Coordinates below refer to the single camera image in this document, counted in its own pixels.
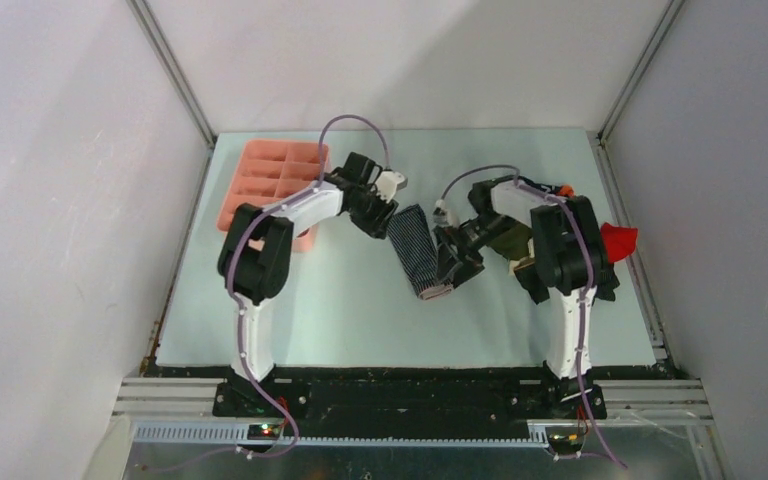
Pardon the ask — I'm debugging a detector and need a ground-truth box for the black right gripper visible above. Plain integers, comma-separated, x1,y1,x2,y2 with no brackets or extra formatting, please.
433,212,515,288

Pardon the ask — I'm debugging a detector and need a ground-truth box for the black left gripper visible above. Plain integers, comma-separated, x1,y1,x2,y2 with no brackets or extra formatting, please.
346,185,398,241

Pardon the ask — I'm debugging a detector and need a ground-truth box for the navy striped boxer underwear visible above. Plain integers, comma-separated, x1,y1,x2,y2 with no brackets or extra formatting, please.
387,204,453,301

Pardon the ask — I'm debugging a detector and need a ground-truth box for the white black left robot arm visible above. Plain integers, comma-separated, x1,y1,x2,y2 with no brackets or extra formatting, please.
217,152,407,417

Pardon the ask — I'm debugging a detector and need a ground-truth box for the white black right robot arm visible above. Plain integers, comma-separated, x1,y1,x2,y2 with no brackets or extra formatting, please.
433,175,619,418

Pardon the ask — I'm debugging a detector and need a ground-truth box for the olive green underwear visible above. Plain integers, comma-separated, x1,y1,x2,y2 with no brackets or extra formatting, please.
488,222,532,261

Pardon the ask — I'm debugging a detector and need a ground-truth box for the pink compartment tray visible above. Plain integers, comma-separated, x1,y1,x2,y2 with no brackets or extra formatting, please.
216,138,320,234

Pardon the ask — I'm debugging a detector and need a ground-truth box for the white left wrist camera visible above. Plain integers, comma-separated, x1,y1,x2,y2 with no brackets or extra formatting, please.
374,170,408,202

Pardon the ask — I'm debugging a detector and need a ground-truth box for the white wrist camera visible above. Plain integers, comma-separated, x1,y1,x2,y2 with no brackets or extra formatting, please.
432,199,460,228
374,170,408,202

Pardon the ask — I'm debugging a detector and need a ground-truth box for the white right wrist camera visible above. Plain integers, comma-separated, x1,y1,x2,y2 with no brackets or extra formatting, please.
432,199,460,228

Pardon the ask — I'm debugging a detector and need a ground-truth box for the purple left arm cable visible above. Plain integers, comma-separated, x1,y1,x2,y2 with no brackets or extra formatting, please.
224,114,392,462

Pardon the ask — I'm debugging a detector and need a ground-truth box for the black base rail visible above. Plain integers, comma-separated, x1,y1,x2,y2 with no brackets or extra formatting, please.
212,366,607,440

